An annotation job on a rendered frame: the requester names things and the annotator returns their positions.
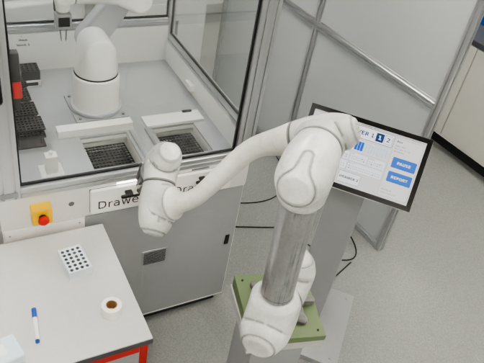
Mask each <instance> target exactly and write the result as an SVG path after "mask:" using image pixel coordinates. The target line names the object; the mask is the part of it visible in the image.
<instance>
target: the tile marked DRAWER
mask: <svg viewBox="0 0 484 363"><path fill-rule="evenodd" d="M361 178H362V176H360V175H356V174H353V173H350V172H348V171H344V170H341V169H339V172H338V175H337V177H336V180H337V181H340V182H343V183H346V184H350V185H352V186H355V187H358V186H359V182H360V180H361Z"/></svg>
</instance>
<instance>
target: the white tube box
mask: <svg viewBox="0 0 484 363"><path fill-rule="evenodd" d="M58 259H59V261H60V263H61V265H62V267H63V269H64V271H65V273H66V274H67V276H68V278H69V280H70V281H71V280H73V279H77V278H79V277H83V276H86V275H88V274H92V265H91V263H90V261H89V260H88V258H87V256H86V254H85V253H84V250H83V249H82V247H81V245H80V244H77V245H75V246H70V247H68V248H63V249H61V250H58Z"/></svg>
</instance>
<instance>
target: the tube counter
mask: <svg viewBox="0 0 484 363"><path fill-rule="evenodd" d="M352 149H353V150H356V151H359V152H362V153H366V154H369V155H371V156H375V157H378V158H381V159H384V160H386V161H387V160H388V157H389V155H390V152H391V151H390V150H388V149H385V148H381V147H379V146H375V145H372V144H369V143H365V142H363V141H360V140H359V142H358V143H357V144H356V145H355V146H354V147H353V148H352Z"/></svg>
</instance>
